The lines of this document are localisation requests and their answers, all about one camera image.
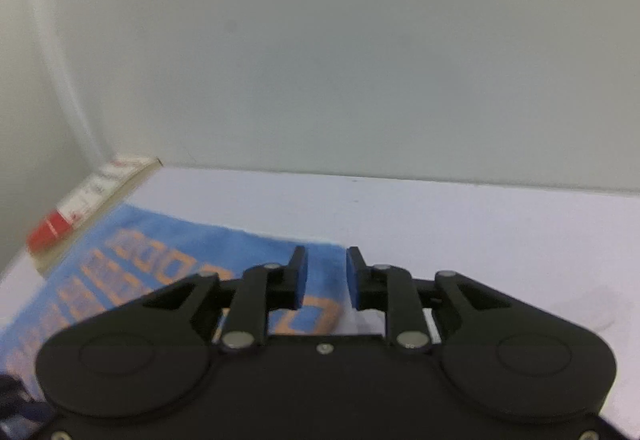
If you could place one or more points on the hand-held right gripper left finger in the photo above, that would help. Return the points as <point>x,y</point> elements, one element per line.
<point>299,277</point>

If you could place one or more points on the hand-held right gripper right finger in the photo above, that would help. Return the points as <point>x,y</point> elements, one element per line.
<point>354,277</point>

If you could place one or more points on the orange and blue patterned towel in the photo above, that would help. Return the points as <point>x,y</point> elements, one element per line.
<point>165,240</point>

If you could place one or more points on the white box with red label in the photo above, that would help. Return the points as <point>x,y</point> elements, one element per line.
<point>90,200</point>

